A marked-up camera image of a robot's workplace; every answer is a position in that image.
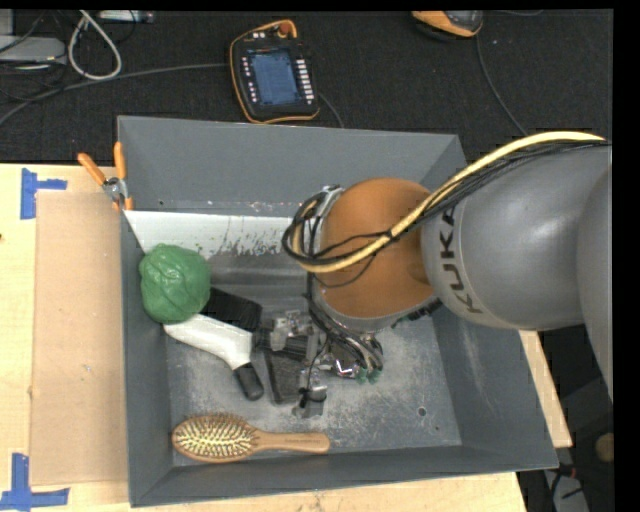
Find green toy cabbage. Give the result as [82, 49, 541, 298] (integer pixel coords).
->
[138, 243, 213, 325]

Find wooden hairbrush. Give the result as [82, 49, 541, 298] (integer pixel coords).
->
[170, 412, 332, 464]

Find dark flat block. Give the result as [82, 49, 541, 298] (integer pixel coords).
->
[263, 335, 312, 405]

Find brown cardboard board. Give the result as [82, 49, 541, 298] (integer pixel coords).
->
[28, 191, 129, 487]

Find white brush with black bristles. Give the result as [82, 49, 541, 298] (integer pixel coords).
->
[163, 286, 266, 402]

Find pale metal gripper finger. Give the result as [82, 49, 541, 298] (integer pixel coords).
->
[271, 309, 316, 352]
[292, 370, 330, 420]

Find grey metal bin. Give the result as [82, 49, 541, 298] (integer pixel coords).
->
[115, 114, 561, 508]

